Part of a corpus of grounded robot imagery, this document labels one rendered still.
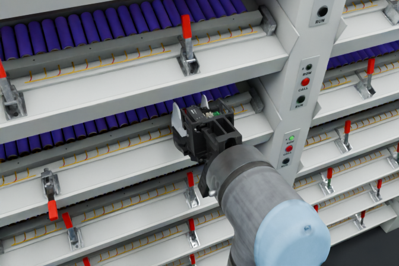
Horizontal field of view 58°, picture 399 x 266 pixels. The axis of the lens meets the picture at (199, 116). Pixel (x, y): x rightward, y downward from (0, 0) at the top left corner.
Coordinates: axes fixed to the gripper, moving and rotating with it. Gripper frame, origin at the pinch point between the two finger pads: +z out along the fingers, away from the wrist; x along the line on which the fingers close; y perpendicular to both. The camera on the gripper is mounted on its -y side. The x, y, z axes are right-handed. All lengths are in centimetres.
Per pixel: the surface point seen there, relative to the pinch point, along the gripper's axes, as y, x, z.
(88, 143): -1.7, 18.7, 2.1
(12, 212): -7.5, 33.4, -3.3
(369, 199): -62, -68, 9
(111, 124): -0.6, 13.5, 4.8
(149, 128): -1.9, 7.0, 1.8
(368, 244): -95, -77, 12
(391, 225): -89, -88, 12
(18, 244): -23.2, 37.7, 5.0
